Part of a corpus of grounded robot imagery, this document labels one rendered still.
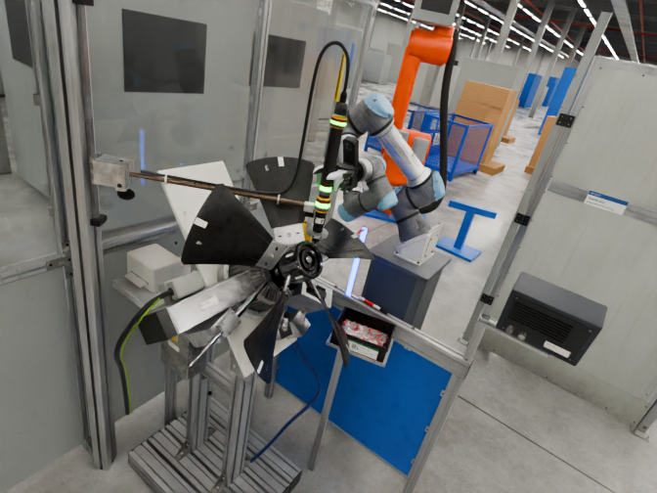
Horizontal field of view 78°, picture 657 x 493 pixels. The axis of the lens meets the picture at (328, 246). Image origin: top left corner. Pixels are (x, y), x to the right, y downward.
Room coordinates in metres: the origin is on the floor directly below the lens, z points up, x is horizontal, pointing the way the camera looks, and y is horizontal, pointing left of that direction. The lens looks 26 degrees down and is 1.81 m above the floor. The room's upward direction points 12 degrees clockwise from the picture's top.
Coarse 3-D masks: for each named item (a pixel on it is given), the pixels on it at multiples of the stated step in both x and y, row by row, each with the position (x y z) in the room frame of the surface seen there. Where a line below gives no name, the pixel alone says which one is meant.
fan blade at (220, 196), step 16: (224, 192) 0.98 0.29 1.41; (208, 208) 0.94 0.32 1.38; (224, 208) 0.96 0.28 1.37; (240, 208) 0.99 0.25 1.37; (208, 224) 0.93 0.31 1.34; (224, 224) 0.95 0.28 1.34; (240, 224) 0.98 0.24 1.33; (256, 224) 1.01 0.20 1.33; (192, 240) 0.89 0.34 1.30; (208, 240) 0.92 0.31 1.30; (224, 240) 0.95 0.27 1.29; (240, 240) 0.97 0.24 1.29; (256, 240) 1.00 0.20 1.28; (272, 240) 1.03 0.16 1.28; (192, 256) 0.89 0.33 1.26; (208, 256) 0.92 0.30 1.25; (224, 256) 0.95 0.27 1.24; (240, 256) 0.98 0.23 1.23; (256, 256) 1.01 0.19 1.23
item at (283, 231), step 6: (276, 228) 1.15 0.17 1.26; (282, 228) 1.16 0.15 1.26; (288, 228) 1.16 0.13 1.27; (294, 228) 1.16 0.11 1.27; (300, 228) 1.16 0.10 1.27; (276, 234) 1.14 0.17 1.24; (282, 234) 1.15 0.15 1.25; (294, 234) 1.15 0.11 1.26; (300, 234) 1.15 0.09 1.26; (276, 240) 1.13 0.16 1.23; (282, 240) 1.13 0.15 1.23; (288, 240) 1.14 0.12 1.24; (294, 240) 1.14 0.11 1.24; (300, 240) 1.14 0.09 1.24
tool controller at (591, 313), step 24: (528, 288) 1.16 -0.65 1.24; (552, 288) 1.17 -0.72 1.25; (504, 312) 1.17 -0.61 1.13; (528, 312) 1.12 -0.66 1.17; (552, 312) 1.09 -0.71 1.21; (576, 312) 1.07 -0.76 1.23; (600, 312) 1.08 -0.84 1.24; (528, 336) 1.13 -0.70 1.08; (552, 336) 1.09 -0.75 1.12; (576, 336) 1.05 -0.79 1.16; (576, 360) 1.06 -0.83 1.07
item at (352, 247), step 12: (324, 228) 1.36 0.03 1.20; (336, 228) 1.38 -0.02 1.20; (348, 228) 1.41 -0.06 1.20; (324, 240) 1.28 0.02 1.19; (336, 240) 1.30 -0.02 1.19; (348, 240) 1.33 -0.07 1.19; (360, 240) 1.38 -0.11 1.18; (324, 252) 1.20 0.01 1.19; (336, 252) 1.22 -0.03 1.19; (348, 252) 1.26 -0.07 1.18; (360, 252) 1.29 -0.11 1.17
